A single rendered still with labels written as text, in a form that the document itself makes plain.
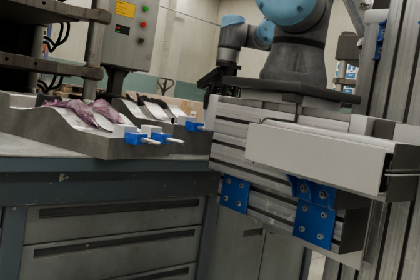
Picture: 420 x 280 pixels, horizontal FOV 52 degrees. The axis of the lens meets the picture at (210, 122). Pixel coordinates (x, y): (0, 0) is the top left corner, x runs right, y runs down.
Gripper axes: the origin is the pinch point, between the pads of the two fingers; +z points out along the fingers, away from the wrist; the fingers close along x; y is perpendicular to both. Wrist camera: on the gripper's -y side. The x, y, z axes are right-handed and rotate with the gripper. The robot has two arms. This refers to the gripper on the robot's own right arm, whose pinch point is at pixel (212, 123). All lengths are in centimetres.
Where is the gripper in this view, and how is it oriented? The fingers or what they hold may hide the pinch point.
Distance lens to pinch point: 141.9
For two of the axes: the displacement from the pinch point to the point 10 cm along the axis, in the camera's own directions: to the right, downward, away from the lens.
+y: 6.8, 1.4, -7.2
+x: 7.2, 0.8, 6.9
